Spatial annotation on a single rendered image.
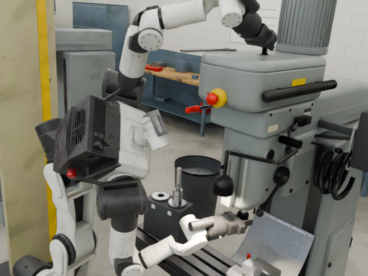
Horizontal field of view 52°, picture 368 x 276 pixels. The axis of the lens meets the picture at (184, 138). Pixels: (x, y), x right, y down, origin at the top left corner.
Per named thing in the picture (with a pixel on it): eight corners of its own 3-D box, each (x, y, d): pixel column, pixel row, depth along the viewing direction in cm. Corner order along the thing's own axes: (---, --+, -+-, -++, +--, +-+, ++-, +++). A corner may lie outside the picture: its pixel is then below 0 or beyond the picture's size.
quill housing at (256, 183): (252, 220, 137) (264, 137, 127) (210, 199, 151) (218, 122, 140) (280, 205, 150) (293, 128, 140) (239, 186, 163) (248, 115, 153)
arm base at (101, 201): (98, 229, 122) (102, 211, 114) (92, 195, 130) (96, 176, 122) (143, 222, 128) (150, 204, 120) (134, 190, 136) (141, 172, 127)
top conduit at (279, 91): (270, 104, 111) (271, 92, 110) (258, 101, 114) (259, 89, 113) (336, 89, 142) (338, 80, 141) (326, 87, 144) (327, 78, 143)
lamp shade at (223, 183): (209, 193, 128) (211, 177, 126) (216, 185, 135) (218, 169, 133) (229, 198, 126) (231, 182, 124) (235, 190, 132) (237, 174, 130)
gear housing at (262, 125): (263, 141, 123) (268, 111, 120) (208, 122, 139) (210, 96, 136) (312, 125, 146) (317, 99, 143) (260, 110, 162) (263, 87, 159)
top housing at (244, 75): (252, 116, 113) (259, 62, 108) (190, 98, 130) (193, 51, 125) (323, 98, 145) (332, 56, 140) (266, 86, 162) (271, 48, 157)
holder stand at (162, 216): (177, 247, 183) (179, 211, 176) (142, 230, 194) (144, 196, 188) (191, 236, 192) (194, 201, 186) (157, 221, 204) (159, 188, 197)
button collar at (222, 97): (222, 109, 118) (224, 91, 116) (207, 105, 122) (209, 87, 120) (226, 108, 120) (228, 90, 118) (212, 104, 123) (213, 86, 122)
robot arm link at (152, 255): (176, 260, 139) (130, 286, 137) (168, 241, 147) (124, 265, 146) (166, 243, 133) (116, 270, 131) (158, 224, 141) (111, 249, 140)
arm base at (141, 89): (98, 104, 145) (98, 98, 134) (106, 73, 147) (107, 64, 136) (137, 114, 147) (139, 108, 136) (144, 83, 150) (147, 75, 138)
